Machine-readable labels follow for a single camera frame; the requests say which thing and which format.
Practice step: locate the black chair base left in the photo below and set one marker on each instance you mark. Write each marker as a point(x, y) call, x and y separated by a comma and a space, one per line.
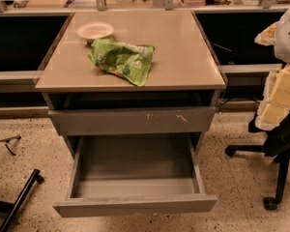
point(10, 209)

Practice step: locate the green crumpled chip bag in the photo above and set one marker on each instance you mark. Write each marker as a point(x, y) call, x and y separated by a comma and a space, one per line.
point(128, 61)

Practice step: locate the grey drawer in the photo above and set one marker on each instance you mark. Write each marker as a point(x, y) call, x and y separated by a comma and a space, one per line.
point(121, 175)
point(132, 121)

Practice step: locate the grey metal floor bracket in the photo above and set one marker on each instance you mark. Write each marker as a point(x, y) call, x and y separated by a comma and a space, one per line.
point(11, 143)

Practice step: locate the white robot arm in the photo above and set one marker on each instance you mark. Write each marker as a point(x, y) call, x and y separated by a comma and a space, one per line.
point(278, 35)

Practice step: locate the grey top drawer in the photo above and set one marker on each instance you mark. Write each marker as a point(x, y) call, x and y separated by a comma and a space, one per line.
point(132, 121)

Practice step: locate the grey drawer cabinet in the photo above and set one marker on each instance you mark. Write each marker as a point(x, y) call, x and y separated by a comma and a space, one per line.
point(183, 73)

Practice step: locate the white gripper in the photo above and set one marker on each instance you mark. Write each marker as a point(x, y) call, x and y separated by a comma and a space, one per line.
point(288, 41)

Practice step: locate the white paper bowl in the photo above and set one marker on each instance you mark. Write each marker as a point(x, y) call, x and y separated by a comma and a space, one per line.
point(94, 30)

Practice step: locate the black office chair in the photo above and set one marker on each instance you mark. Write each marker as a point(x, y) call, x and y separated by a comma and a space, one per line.
point(276, 145)

